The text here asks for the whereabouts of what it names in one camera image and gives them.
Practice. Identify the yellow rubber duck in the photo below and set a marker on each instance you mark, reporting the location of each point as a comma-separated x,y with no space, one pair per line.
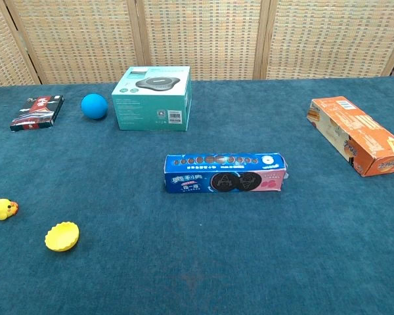
1,209

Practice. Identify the blue Oreo cookie box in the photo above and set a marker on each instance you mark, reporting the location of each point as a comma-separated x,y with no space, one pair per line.
223,174

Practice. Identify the teal speakerphone product box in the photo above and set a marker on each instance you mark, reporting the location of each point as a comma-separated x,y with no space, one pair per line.
152,105

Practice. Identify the blue-green table cloth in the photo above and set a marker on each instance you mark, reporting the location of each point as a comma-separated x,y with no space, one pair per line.
197,236

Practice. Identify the blue ball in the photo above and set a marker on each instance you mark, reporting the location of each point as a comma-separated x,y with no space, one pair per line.
94,106

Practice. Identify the woven rattan folding screen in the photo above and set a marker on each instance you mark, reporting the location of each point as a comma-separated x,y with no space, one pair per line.
197,36

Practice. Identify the orange snack box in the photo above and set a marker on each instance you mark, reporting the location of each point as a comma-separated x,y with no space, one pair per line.
358,134

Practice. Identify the black and red card box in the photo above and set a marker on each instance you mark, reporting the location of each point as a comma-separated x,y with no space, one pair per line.
37,112

